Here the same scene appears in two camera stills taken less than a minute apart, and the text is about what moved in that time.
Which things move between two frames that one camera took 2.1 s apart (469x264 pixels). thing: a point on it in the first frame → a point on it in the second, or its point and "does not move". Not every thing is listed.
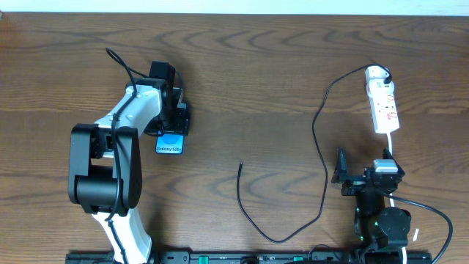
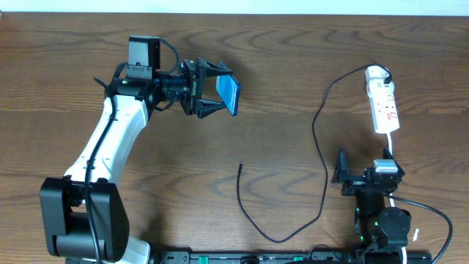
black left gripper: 176,122 → 190,86
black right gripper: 358,182 does not move
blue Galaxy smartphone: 171,144 → 229,90
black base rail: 252,257 does not move
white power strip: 383,103 does not move
